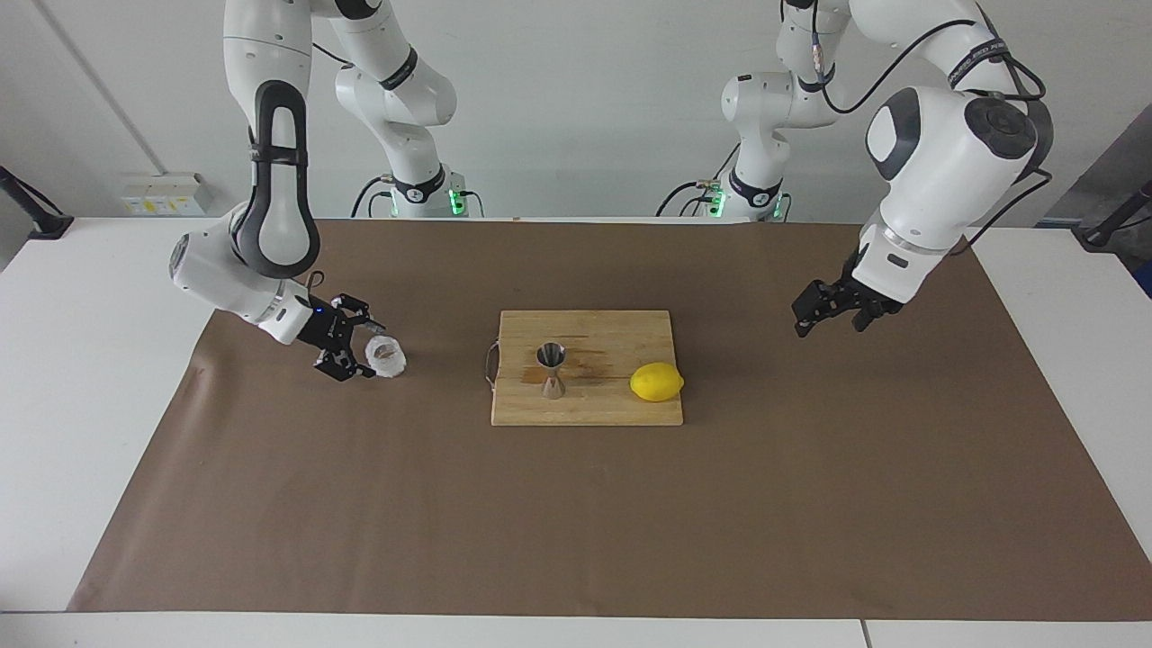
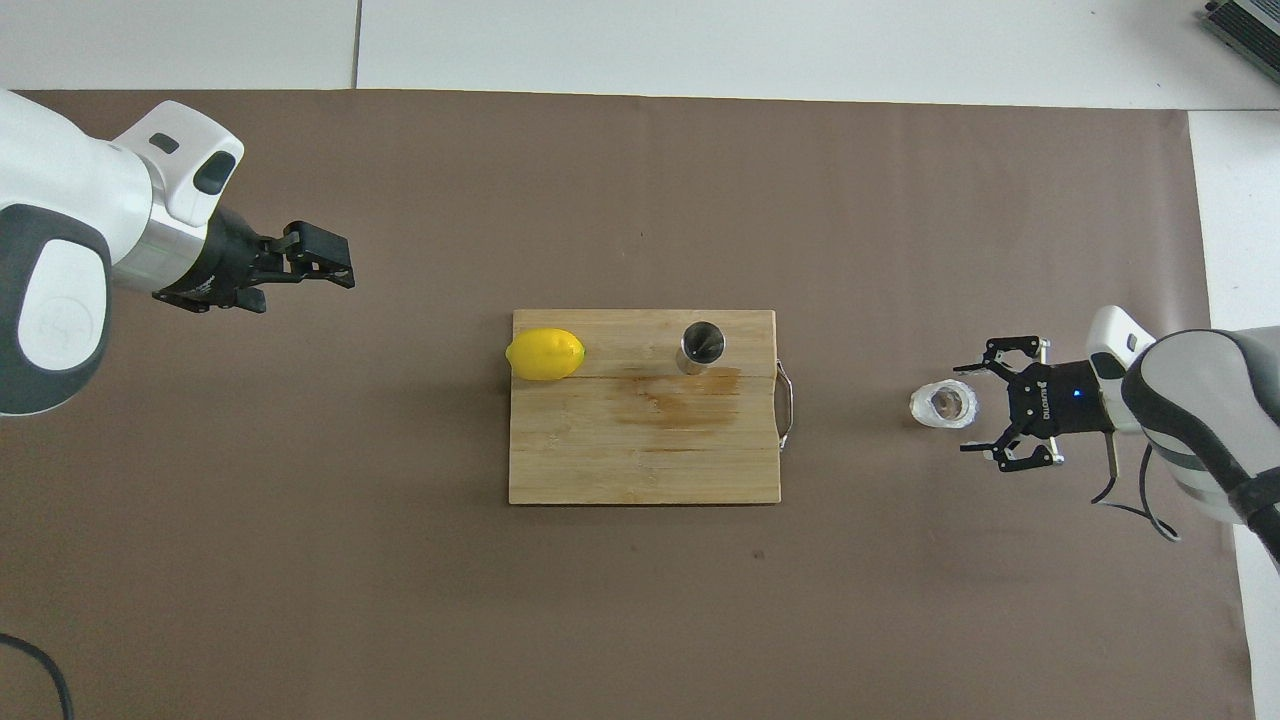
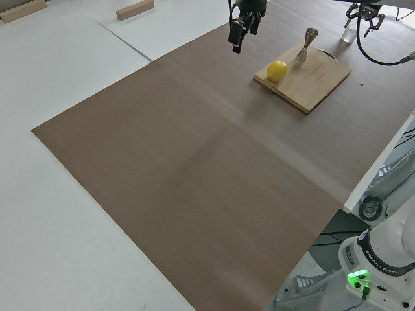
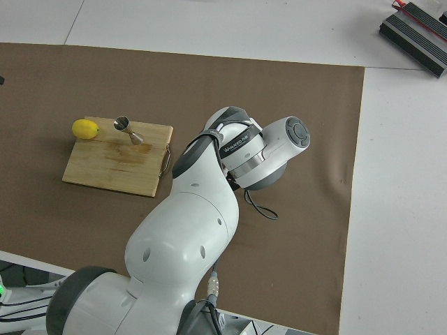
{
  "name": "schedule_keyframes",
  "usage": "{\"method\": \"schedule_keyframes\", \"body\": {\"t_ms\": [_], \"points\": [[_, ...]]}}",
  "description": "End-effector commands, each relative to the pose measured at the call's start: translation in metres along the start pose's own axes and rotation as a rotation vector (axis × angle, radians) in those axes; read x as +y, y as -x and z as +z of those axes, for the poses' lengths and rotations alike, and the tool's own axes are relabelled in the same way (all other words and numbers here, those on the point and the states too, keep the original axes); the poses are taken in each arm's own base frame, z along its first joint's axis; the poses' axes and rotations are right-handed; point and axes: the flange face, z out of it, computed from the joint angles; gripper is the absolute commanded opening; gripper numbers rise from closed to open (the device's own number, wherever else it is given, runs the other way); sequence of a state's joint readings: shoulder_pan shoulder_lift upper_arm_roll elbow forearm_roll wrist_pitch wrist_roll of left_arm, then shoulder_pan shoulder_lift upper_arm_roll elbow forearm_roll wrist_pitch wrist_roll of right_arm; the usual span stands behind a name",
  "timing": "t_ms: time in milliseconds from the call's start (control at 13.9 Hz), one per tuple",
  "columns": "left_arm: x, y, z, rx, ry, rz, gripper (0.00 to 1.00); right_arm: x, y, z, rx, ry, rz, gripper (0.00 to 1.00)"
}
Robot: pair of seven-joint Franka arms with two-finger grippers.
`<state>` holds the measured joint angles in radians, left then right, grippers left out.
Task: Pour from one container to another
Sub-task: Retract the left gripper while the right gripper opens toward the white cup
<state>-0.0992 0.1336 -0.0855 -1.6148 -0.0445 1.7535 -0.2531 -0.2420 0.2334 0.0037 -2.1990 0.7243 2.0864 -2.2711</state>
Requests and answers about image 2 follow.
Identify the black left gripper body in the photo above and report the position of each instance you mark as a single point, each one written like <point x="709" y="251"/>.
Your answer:
<point x="215" y="262"/>

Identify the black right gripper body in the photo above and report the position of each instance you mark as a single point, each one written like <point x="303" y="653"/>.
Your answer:
<point x="1055" y="400"/>

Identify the clear textured glass cup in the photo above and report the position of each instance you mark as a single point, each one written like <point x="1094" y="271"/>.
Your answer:
<point x="943" y="404"/>

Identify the steel double jigger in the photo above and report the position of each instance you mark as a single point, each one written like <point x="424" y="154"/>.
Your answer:
<point x="703" y="342"/>

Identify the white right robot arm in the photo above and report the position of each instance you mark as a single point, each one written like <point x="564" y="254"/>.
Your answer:
<point x="1200" y="400"/>

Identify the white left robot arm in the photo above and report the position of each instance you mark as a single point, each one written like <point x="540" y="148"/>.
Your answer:
<point x="60" y="180"/>

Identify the yellow lemon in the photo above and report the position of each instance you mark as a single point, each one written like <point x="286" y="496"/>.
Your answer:
<point x="545" y="355"/>

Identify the brown paper table mat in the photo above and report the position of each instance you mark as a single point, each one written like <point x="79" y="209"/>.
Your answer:
<point x="400" y="500"/>

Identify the grey ribbed metal device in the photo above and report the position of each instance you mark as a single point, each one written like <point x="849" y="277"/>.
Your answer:
<point x="1250" y="25"/>

